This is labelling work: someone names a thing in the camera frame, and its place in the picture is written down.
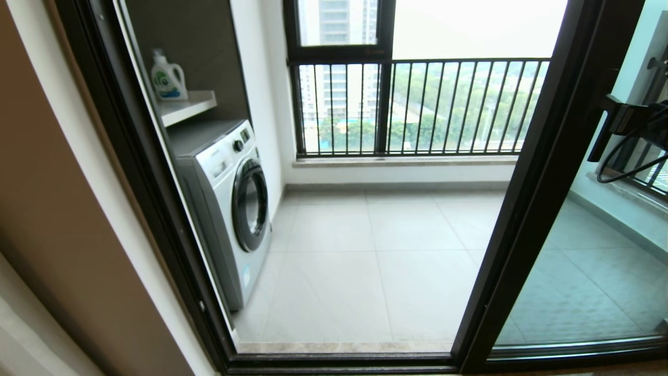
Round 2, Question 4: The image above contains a black framed fixed glass panel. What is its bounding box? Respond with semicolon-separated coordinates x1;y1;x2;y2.
488;0;668;361

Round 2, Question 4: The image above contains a long black balcony railing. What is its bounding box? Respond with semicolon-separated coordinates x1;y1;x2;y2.
289;57;551;157

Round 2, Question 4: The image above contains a white front-load washing machine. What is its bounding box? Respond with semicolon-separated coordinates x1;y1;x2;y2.
168;119;272;312

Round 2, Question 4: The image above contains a short black window railing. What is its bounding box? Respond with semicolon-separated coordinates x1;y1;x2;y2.
600;52;668;199

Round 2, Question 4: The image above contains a long grey stone window sill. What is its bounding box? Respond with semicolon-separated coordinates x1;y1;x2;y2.
292;155;518;169

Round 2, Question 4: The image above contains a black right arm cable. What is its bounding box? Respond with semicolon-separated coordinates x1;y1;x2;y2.
597;123;668;184

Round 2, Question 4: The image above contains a black framed sliding glass door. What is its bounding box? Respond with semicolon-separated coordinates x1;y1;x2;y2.
451;0;668;376
55;0;668;376

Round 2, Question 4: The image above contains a black window frame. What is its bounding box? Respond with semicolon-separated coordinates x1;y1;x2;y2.
283;0;396;156

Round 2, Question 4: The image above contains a white wall shelf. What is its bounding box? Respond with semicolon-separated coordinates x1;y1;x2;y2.
160;91;217;127

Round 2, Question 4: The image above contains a short grey stone window sill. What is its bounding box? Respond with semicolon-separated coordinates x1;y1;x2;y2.
584;171;668;215

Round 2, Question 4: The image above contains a white detergent bottle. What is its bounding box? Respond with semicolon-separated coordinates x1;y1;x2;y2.
151;48;188;101

